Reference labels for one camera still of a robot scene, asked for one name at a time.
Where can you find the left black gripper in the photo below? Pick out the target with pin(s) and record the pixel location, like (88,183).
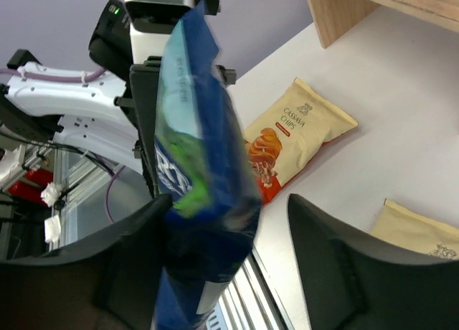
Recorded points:
(139,103)

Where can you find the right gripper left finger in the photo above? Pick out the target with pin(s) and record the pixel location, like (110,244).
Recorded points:
(107,280)

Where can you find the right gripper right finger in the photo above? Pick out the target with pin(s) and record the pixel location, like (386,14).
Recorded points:
(352,280)

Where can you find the Burts sea salt vinegar bag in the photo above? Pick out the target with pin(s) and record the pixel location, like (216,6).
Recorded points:
(202,163)

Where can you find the cassava chips bag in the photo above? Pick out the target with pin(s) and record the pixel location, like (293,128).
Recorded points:
(400,226)
(281,141)

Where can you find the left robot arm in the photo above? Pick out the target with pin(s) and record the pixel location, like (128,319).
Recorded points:
(74,110)

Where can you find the wooden two-tier shelf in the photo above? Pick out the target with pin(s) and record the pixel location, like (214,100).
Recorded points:
(334,18)

